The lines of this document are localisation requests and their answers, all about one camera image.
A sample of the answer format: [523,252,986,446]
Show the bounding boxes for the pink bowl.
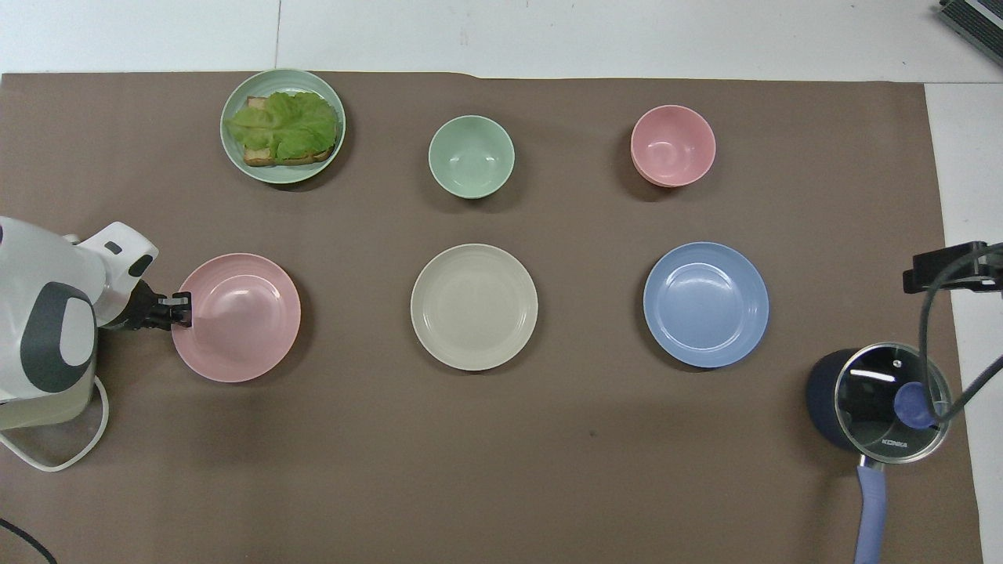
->
[630,104,717,189]

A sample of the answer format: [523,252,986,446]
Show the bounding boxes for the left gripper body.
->
[116,280,165,332]

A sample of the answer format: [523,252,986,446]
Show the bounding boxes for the green lettuce leaf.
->
[226,91,341,162]

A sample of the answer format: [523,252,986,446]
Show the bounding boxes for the green bowl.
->
[428,115,516,200]

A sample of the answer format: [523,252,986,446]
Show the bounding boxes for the glass pot lid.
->
[834,342,954,465]

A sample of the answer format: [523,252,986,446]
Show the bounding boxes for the pink plate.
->
[171,252,302,384]

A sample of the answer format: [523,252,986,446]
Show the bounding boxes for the beige plate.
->
[410,243,540,373]

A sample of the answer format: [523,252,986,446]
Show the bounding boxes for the green plate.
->
[219,68,347,186]

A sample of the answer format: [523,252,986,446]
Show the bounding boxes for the blue plate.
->
[643,241,770,370]

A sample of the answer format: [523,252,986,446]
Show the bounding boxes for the toast slice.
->
[242,96,339,168]

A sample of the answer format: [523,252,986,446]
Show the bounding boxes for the black stand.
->
[902,240,1003,295]

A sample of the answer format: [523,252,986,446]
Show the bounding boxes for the black cable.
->
[0,517,60,564]
[918,242,1003,428]

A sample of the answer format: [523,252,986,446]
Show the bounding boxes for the dark blue pot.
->
[805,342,954,564]

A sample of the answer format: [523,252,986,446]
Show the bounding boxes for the grey laptop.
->
[939,0,1003,67]

